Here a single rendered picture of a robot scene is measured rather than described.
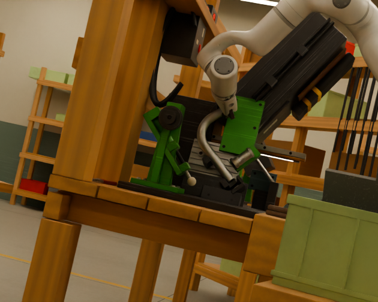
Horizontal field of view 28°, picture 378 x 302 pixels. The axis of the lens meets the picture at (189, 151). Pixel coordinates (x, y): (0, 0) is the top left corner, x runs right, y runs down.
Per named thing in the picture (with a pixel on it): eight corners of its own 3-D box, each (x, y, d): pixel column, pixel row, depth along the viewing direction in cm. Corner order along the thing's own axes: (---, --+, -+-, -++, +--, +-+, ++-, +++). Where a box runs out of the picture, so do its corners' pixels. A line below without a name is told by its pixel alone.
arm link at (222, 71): (204, 80, 242) (220, 101, 239) (203, 60, 230) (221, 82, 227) (225, 67, 244) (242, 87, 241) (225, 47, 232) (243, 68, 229)
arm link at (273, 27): (257, -13, 227) (188, 56, 237) (289, 23, 222) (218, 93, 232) (267, -7, 235) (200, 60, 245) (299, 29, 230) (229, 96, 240)
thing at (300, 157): (304, 165, 282) (306, 157, 282) (304, 162, 266) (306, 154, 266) (203, 142, 288) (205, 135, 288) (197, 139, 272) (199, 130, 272)
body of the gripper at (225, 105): (242, 95, 242) (240, 110, 253) (225, 71, 246) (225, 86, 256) (221, 105, 241) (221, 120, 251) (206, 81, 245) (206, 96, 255)
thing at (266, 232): (299, 251, 337) (306, 218, 338) (296, 283, 190) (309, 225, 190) (269, 244, 340) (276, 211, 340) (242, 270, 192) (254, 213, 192)
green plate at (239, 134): (252, 164, 263) (265, 110, 269) (251, 157, 255) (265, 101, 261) (219, 157, 264) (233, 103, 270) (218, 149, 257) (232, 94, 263)
